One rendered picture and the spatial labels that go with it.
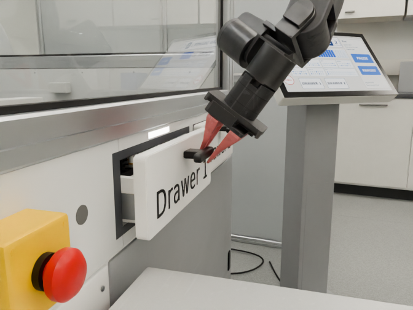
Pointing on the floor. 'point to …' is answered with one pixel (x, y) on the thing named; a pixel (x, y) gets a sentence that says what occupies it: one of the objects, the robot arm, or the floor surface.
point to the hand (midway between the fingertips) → (206, 155)
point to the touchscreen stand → (308, 195)
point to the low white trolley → (229, 295)
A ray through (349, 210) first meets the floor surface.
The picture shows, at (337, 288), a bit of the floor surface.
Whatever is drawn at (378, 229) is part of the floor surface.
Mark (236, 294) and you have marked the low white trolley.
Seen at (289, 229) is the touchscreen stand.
